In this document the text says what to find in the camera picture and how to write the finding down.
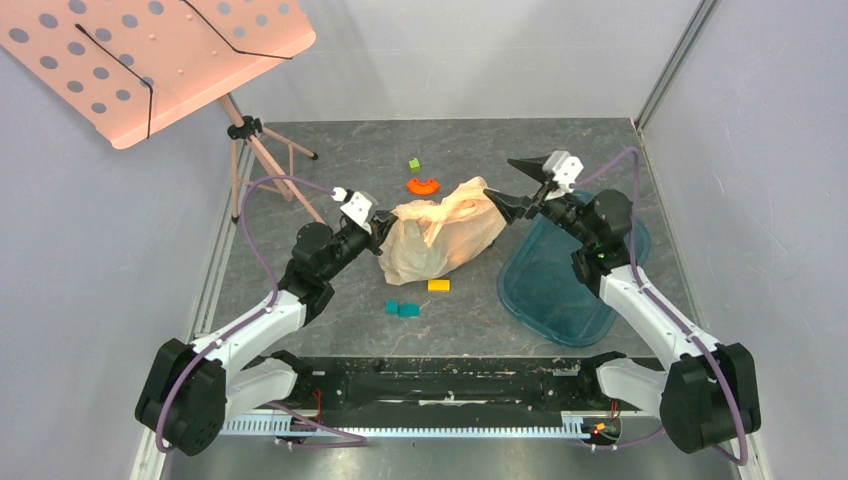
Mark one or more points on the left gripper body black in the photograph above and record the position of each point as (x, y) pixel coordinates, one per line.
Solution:
(350, 244)

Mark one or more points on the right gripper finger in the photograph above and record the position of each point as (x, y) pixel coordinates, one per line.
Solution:
(532, 167)
(511, 208)

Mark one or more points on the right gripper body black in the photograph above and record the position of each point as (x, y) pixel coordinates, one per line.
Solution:
(536, 198)

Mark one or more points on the translucent orange plastic bag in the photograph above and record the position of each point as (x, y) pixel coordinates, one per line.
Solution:
(431, 239)

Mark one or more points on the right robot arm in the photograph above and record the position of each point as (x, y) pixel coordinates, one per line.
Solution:
(706, 393)

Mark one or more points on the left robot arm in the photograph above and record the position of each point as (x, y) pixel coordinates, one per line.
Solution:
(192, 389)

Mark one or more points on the orange curved toy block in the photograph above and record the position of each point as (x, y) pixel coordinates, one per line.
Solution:
(423, 188)

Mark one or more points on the green cube block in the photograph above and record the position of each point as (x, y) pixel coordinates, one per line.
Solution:
(414, 166)

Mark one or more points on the teal cube block left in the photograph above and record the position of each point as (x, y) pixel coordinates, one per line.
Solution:
(391, 307)

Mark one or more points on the teal cube block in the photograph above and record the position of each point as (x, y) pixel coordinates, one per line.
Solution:
(408, 310)
(391, 307)

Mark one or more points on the teal transparent plastic tray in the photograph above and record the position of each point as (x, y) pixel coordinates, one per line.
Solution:
(551, 282)

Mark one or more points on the yellow rectangular block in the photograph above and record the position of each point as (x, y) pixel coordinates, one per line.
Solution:
(439, 285)

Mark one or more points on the teal cube block right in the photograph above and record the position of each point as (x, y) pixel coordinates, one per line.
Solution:
(408, 310)

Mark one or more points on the pink music stand tripod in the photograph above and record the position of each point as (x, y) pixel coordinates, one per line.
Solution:
(247, 131)

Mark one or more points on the pink perforated music stand desk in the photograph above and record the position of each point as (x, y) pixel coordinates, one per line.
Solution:
(133, 68)

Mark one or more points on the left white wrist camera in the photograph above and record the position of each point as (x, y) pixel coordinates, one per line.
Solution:
(357, 207)

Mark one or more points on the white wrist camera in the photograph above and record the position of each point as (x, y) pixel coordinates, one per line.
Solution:
(561, 171)
(357, 207)

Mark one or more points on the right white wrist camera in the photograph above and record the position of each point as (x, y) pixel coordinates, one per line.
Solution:
(561, 171)

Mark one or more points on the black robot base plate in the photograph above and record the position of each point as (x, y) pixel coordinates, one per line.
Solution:
(342, 382)

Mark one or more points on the aluminium frame rail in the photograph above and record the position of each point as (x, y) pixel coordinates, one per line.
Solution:
(190, 426)

